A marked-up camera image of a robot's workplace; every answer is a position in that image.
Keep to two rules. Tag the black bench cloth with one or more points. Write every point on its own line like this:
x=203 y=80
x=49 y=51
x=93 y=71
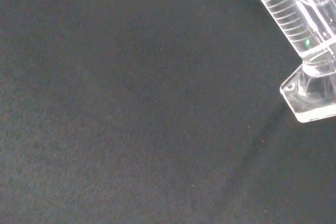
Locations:
x=131 y=103

